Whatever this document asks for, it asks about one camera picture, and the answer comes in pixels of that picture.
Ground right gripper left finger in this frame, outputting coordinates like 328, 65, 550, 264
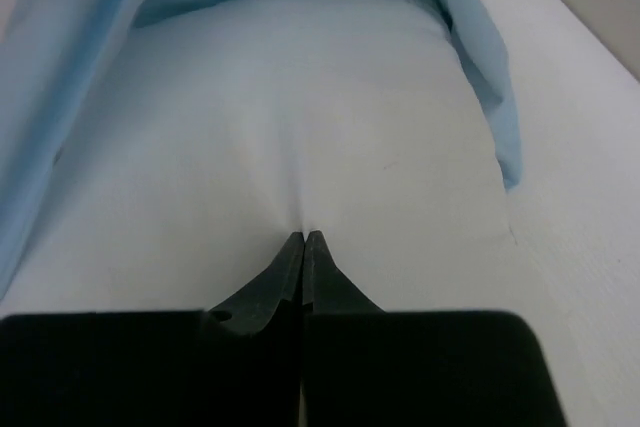
1, 233, 304, 426

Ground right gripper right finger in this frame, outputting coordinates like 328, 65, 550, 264
302, 231, 566, 426

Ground white pillow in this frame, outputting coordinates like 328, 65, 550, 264
1, 0, 519, 314

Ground light blue pillowcase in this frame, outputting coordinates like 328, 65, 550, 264
1, 0, 523, 289

